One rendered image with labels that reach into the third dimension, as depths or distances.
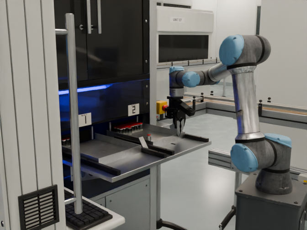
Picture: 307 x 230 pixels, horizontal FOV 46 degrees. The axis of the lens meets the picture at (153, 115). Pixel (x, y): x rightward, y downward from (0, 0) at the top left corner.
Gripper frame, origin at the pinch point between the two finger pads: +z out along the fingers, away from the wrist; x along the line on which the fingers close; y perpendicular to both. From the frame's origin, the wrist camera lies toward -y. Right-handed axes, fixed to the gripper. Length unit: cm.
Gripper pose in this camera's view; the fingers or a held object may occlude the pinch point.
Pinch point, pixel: (179, 133)
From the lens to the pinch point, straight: 192.9
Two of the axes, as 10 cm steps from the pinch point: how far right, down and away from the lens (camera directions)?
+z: 0.2, 9.8, 2.0
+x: -6.7, 1.6, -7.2
